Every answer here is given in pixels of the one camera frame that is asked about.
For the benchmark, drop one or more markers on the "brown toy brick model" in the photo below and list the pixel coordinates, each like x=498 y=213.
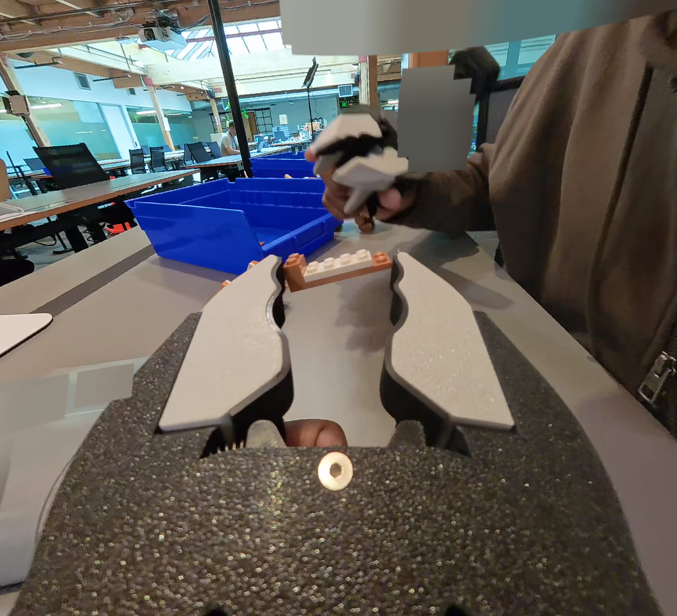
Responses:
x=255 y=263

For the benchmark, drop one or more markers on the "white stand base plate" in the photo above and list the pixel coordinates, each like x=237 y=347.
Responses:
x=21 y=330

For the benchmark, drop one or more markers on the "black panel on tall stand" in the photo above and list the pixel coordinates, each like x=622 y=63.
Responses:
x=311 y=71

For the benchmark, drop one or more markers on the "grey instruction booklet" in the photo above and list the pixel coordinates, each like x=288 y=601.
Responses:
x=21 y=494

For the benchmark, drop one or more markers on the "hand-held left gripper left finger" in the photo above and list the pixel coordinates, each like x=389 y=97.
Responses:
x=232 y=357

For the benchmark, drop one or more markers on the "long office table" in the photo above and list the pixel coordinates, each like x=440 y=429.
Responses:
x=79 y=198

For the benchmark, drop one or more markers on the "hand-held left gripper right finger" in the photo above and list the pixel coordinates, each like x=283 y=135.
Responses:
x=444 y=357

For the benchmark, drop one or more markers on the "grey desk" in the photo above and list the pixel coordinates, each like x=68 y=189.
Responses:
x=333 y=362

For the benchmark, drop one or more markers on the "black office chair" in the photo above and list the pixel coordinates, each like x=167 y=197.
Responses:
x=157 y=157
x=198 y=151
x=137 y=158

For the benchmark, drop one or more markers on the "long orange studded plate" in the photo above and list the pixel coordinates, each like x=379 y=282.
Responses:
x=317 y=283

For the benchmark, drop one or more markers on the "blue plastic bin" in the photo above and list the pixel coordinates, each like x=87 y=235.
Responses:
x=201 y=235
x=285 y=164

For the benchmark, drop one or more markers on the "person's right forearm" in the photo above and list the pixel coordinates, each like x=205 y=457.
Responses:
x=455 y=198

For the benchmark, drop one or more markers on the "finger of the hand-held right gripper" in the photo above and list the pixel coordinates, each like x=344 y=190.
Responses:
x=370 y=166
x=349 y=127

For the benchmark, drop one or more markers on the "person's right hand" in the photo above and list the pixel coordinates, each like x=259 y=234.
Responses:
x=391 y=203

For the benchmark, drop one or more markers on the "tan two-stud brick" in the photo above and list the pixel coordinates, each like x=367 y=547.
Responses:
x=295 y=264

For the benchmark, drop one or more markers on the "white studded plate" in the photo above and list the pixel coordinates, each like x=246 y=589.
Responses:
x=338 y=262

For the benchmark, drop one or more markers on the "white ceiling projector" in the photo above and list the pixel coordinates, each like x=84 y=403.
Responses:
x=158 y=34

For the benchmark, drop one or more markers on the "black pole with ridged disc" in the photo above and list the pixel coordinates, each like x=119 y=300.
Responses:
x=222 y=55

